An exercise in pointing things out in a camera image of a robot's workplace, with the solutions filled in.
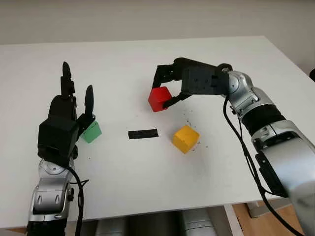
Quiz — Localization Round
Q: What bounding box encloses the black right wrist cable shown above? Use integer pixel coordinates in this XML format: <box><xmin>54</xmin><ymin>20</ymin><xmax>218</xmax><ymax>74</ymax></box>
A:
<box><xmin>222</xmin><ymin>95</ymin><xmax>305</xmax><ymax>236</ymax></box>

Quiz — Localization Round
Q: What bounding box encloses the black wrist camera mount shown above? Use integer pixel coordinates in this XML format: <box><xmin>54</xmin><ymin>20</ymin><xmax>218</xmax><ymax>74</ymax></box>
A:
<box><xmin>37</xmin><ymin>119</ymin><xmax>80</xmax><ymax>166</ymax></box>
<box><xmin>181</xmin><ymin>66</ymin><xmax>230</xmax><ymax>96</ymax></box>

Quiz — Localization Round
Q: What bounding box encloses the silver right robot leg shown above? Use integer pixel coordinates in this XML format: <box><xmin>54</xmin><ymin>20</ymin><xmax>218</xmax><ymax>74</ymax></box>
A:
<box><xmin>182</xmin><ymin>207</ymin><xmax>214</xmax><ymax>236</ymax></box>

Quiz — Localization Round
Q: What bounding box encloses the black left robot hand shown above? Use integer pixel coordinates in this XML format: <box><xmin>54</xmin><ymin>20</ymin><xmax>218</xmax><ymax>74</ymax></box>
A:
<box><xmin>48</xmin><ymin>61</ymin><xmax>97</xmax><ymax>162</ymax></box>

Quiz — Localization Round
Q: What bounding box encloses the green wooden block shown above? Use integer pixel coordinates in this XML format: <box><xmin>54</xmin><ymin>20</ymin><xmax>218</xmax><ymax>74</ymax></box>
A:
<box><xmin>80</xmin><ymin>120</ymin><xmax>102</xmax><ymax>144</ymax></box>

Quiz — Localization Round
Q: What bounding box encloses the red wooden block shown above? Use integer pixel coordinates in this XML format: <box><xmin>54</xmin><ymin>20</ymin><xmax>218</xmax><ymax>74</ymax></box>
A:
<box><xmin>148</xmin><ymin>86</ymin><xmax>172</xmax><ymax>113</ymax></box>

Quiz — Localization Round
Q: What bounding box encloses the yellow wooden block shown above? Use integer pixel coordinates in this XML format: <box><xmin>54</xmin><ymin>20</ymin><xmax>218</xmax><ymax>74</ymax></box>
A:
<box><xmin>172</xmin><ymin>125</ymin><xmax>200</xmax><ymax>154</ymax></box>

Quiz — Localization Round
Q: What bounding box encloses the grey table frame bar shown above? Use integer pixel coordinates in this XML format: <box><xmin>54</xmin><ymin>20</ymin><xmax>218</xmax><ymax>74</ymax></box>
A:
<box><xmin>247</xmin><ymin>199</ymin><xmax>293</xmax><ymax>218</ymax></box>

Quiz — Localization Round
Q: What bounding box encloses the black tape strip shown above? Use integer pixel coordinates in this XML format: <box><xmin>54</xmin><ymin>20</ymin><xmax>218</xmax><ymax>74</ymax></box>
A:
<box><xmin>127</xmin><ymin>127</ymin><xmax>159</xmax><ymax>140</ymax></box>

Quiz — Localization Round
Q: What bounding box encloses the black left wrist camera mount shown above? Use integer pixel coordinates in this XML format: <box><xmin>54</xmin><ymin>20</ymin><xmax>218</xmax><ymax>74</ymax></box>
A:
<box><xmin>37</xmin><ymin>119</ymin><xmax>80</xmax><ymax>166</ymax></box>

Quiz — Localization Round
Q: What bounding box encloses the white table leg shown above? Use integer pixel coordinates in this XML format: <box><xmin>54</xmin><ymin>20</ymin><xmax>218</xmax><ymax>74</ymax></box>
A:
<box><xmin>223</xmin><ymin>204</ymin><xmax>244</xmax><ymax>236</ymax></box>

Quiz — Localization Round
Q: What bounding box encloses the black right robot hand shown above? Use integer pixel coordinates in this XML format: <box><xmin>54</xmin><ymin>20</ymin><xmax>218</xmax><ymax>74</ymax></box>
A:
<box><xmin>151</xmin><ymin>57</ymin><xmax>222</xmax><ymax>109</ymax></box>

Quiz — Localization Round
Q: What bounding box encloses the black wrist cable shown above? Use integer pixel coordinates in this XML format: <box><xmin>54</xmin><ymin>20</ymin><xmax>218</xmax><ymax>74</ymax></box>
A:
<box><xmin>222</xmin><ymin>95</ymin><xmax>305</xmax><ymax>236</ymax></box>
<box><xmin>66</xmin><ymin>166</ymin><xmax>89</xmax><ymax>236</ymax></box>

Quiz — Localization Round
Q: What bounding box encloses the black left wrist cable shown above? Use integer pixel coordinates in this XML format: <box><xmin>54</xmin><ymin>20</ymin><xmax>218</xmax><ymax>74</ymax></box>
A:
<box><xmin>66</xmin><ymin>166</ymin><xmax>89</xmax><ymax>236</ymax></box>

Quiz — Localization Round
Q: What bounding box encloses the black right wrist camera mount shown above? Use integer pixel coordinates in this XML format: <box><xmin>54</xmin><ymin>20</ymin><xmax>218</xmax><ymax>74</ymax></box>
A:
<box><xmin>181</xmin><ymin>66</ymin><xmax>230</xmax><ymax>96</ymax></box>

